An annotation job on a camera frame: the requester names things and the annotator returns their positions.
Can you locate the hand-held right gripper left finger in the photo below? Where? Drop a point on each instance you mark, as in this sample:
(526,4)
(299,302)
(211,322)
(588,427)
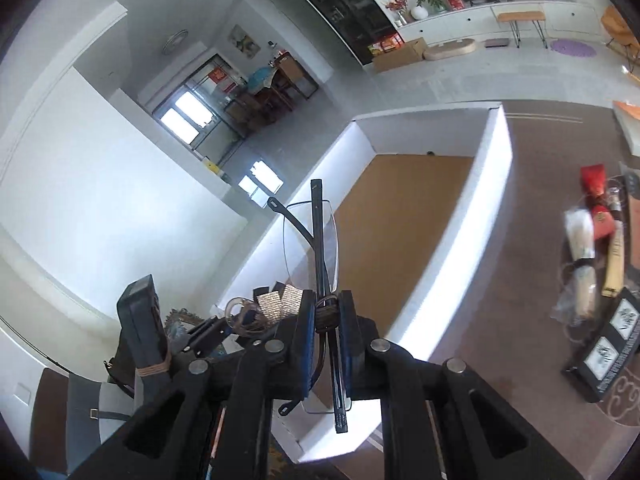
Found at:
(306,355)

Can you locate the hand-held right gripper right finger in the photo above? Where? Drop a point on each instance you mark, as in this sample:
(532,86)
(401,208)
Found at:
(345,355)

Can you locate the rimless eyeglasses black temples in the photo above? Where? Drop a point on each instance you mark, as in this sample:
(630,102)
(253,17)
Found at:
(316,220)

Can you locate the white cardboard box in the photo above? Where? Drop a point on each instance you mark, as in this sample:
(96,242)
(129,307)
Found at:
(480,210)

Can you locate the beige roll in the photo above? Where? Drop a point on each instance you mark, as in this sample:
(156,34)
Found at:
(580,250)

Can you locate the gold glitter item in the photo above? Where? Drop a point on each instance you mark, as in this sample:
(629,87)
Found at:
(280,302)

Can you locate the clear glass ashtray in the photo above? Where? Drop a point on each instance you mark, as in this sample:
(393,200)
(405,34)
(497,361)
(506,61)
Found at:
(245,317)

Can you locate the black long case tan band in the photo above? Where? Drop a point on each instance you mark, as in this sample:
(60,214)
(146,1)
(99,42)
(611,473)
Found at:
(142,320)

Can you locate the brass and wood stick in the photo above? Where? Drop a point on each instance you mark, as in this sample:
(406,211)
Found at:
(614,260)

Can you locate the brown cardboard box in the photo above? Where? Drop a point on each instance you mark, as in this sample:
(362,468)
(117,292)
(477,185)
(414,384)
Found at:
(397,55)

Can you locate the red packet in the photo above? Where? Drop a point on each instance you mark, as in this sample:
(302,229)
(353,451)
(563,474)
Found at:
(595,177)

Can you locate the red and yellow boxes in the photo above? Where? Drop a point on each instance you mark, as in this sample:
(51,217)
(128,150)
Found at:
(386,45)

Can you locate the beige oval cushion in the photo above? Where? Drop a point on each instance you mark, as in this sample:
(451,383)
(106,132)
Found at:
(450,50)

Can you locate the round ceiling lamp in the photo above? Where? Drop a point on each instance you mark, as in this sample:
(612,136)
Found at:
(175,41)

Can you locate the grey flat scale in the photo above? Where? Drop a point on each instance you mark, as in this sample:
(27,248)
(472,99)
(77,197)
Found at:
(497,43)

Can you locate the white round vase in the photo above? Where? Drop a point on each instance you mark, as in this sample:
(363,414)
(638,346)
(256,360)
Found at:
(420,12)

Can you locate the red flower arrangement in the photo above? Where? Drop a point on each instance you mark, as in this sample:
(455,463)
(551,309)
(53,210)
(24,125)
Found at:
(396,5)

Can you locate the black glass cabinet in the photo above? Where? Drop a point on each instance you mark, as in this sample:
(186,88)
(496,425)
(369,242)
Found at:
(340,0)

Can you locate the wooden bench metal legs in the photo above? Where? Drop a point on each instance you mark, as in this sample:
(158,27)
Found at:
(520,16)

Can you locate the purple round mat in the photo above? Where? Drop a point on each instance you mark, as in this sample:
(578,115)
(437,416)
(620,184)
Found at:
(572,46)

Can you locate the white television console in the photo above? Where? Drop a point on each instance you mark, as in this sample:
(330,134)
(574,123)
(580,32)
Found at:
(565,15)

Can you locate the orange lounge chair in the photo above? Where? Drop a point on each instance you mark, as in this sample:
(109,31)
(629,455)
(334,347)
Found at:
(615,27)

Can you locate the ornate picture frame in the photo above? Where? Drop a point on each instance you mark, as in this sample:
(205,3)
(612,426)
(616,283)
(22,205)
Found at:
(175,327)

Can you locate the wall painting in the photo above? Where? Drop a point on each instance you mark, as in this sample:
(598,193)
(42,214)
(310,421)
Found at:
(244,39)

